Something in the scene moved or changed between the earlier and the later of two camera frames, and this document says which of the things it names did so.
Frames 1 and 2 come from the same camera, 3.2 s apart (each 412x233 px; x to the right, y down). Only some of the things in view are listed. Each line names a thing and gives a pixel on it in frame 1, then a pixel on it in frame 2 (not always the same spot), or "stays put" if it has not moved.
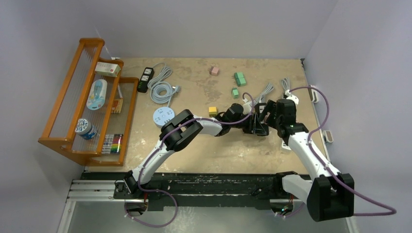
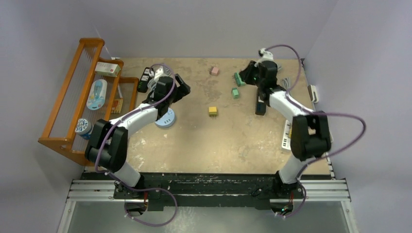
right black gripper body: [271, 107] → [251, 76]
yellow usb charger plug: [213, 111] stays put
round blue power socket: [162, 115] stays put
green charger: [235, 93] stays put
